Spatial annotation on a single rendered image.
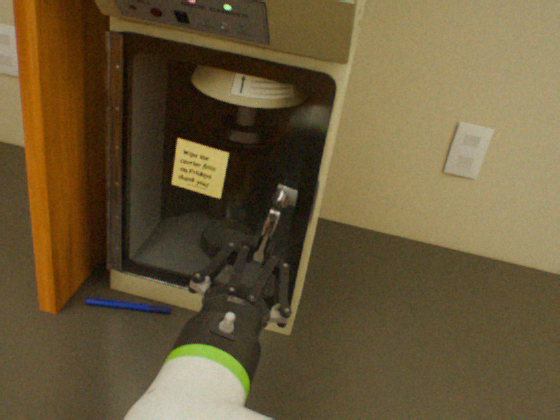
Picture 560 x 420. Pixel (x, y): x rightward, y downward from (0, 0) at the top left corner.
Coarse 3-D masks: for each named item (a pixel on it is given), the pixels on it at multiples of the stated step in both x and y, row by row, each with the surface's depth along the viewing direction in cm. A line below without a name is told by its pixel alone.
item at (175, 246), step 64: (128, 64) 77; (192, 64) 75; (256, 64) 73; (128, 128) 82; (192, 128) 80; (256, 128) 78; (320, 128) 76; (128, 192) 87; (192, 192) 85; (256, 192) 82; (128, 256) 93; (192, 256) 91
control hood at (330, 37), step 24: (96, 0) 70; (264, 0) 61; (288, 0) 60; (312, 0) 59; (336, 0) 58; (360, 0) 64; (288, 24) 64; (312, 24) 63; (336, 24) 62; (288, 48) 69; (312, 48) 68; (336, 48) 66
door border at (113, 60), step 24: (120, 48) 76; (120, 72) 78; (120, 96) 79; (120, 120) 81; (120, 144) 83; (120, 168) 85; (120, 192) 87; (120, 216) 90; (120, 240) 92; (120, 264) 95
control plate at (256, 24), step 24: (120, 0) 68; (144, 0) 67; (168, 0) 65; (216, 0) 63; (240, 0) 62; (168, 24) 71; (192, 24) 69; (216, 24) 68; (240, 24) 67; (264, 24) 65
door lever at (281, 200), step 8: (280, 192) 81; (272, 200) 82; (280, 200) 81; (288, 200) 82; (272, 208) 78; (280, 208) 79; (272, 216) 78; (272, 224) 79; (264, 232) 79; (272, 232) 79; (264, 240) 80; (256, 248) 81; (264, 248) 81; (256, 256) 82; (264, 256) 82
